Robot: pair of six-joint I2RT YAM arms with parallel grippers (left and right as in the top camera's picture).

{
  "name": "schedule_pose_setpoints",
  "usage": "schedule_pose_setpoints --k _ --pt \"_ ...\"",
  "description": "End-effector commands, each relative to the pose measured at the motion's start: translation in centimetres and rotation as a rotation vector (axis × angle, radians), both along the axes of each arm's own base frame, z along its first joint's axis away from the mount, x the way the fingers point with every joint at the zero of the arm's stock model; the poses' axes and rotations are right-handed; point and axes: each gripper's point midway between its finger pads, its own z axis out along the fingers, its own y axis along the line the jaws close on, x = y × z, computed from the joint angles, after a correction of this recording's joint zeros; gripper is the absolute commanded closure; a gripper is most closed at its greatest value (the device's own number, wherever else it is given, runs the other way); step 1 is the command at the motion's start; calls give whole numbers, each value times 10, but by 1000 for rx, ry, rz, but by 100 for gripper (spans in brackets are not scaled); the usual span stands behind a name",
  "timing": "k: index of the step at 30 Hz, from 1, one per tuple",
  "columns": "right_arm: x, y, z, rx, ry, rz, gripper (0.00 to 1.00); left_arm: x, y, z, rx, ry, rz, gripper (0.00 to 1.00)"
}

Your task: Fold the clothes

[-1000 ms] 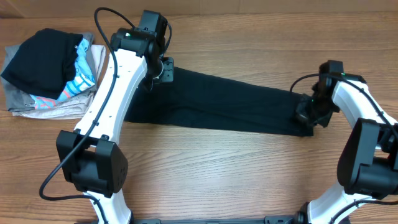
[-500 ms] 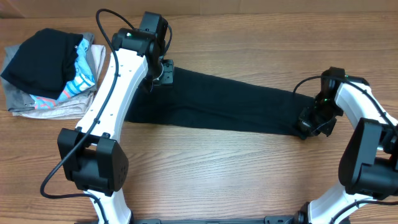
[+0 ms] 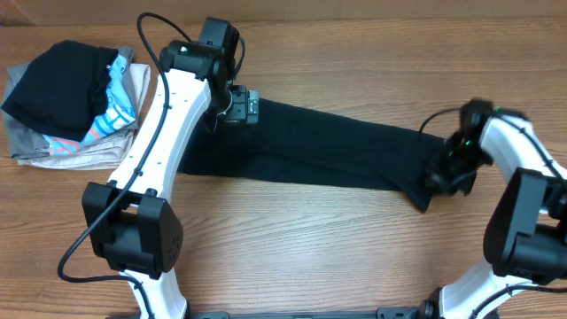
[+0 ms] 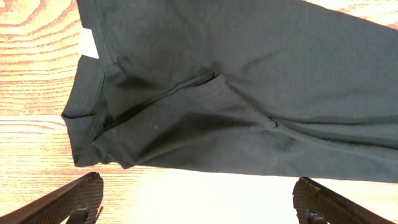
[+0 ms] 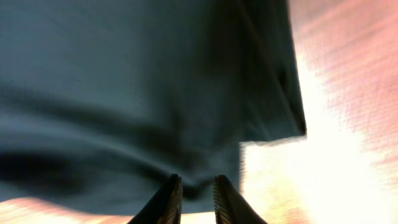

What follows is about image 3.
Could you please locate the black t-shirt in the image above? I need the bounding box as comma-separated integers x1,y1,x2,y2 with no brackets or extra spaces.
178,99,444,212

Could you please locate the folded blue striped garment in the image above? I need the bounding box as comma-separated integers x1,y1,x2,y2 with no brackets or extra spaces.
43,54,137,156

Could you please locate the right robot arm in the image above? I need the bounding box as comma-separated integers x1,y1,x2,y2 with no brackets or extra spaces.
412,98,566,319

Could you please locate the folded beige garment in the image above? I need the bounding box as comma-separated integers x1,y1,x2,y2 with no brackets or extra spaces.
18,63,151,170

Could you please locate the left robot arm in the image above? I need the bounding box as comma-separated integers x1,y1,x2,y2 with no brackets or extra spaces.
82,18,260,318

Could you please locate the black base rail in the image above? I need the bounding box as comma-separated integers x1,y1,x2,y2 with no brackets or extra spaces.
186,307,418,319

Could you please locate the folded black garment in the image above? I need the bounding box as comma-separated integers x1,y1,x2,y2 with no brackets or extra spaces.
2,40,119,142

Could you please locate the folded grey garment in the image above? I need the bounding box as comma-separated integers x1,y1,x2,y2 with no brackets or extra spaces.
2,46,140,160

